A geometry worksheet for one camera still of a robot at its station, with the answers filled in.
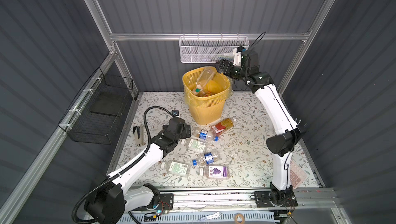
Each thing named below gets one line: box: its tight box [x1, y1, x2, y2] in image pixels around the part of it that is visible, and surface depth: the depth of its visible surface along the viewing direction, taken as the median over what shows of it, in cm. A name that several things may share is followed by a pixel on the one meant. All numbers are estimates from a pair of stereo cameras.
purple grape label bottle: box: [199, 164, 231, 180], surface depth 81 cm
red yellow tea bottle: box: [211, 117, 237, 137], surface depth 97 cm
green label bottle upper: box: [180, 138, 207, 154], surface depth 91 cm
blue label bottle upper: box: [195, 129, 215, 142], surface depth 95 cm
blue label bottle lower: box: [192, 152, 219, 167], surface depth 84 cm
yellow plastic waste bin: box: [182, 66, 230, 125], surface depth 91 cm
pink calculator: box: [289, 160, 307, 189], surface depth 82 cm
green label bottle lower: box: [160, 160, 191, 177], surface depth 82 cm
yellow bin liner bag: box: [182, 66, 234, 108], surface depth 87 cm
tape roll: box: [234, 212, 245, 224], surface depth 71 cm
